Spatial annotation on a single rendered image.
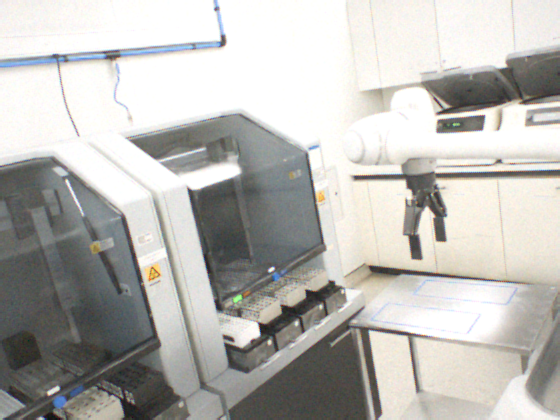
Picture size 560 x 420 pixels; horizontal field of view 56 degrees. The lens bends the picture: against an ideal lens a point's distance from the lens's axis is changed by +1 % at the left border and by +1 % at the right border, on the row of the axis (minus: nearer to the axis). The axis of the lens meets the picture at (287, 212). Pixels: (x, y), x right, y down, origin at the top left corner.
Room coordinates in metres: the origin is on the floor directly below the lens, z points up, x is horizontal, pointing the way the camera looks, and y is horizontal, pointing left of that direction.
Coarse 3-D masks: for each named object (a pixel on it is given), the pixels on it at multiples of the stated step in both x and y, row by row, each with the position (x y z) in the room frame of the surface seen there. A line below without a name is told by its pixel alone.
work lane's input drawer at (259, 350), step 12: (264, 336) 1.75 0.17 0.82; (228, 348) 1.73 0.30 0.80; (240, 348) 1.69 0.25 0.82; (252, 348) 1.69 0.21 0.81; (264, 348) 1.72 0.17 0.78; (228, 360) 1.73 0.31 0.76; (240, 360) 1.69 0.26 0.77; (252, 360) 1.67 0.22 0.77; (264, 360) 1.69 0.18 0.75; (276, 360) 1.69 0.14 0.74
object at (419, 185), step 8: (408, 176) 1.30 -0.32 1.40; (416, 176) 1.28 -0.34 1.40; (424, 176) 1.28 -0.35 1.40; (432, 176) 1.28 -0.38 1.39; (408, 184) 1.30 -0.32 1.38; (416, 184) 1.28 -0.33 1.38; (424, 184) 1.28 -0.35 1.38; (432, 184) 1.28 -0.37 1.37; (416, 192) 1.28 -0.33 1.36; (424, 192) 1.30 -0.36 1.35; (432, 192) 1.33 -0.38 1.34; (416, 200) 1.28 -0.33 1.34
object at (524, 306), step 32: (416, 288) 1.90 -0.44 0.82; (448, 288) 1.85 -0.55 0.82; (480, 288) 1.79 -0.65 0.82; (512, 288) 1.75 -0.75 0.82; (544, 288) 1.70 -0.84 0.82; (352, 320) 1.73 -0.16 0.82; (384, 320) 1.69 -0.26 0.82; (416, 320) 1.64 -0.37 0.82; (448, 320) 1.60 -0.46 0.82; (480, 320) 1.56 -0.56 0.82; (512, 320) 1.53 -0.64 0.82; (544, 320) 1.50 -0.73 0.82; (416, 352) 2.04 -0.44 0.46; (512, 352) 1.37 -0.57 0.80; (416, 384) 2.04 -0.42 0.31; (416, 416) 1.87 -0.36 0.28; (448, 416) 1.83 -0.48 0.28; (480, 416) 1.80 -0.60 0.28
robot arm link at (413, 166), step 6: (408, 162) 1.28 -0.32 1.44; (414, 162) 1.27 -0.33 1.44; (420, 162) 1.27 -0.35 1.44; (426, 162) 1.27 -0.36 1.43; (432, 162) 1.28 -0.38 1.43; (402, 168) 1.31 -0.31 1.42; (408, 168) 1.29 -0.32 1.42; (414, 168) 1.28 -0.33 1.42; (420, 168) 1.27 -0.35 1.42; (426, 168) 1.27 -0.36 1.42; (432, 168) 1.28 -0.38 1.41; (408, 174) 1.30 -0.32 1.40; (414, 174) 1.29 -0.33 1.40; (420, 174) 1.28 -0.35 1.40
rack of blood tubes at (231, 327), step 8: (224, 320) 1.85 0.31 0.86; (232, 320) 1.83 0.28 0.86; (240, 320) 1.82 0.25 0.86; (248, 320) 1.80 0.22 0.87; (224, 328) 1.78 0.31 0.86; (232, 328) 1.76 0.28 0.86; (240, 328) 1.75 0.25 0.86; (248, 328) 1.74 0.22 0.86; (256, 328) 1.76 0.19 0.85; (224, 336) 1.83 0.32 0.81; (232, 336) 1.72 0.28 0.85; (240, 336) 1.70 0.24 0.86; (248, 336) 1.73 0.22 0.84; (256, 336) 1.75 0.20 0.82; (240, 344) 1.70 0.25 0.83
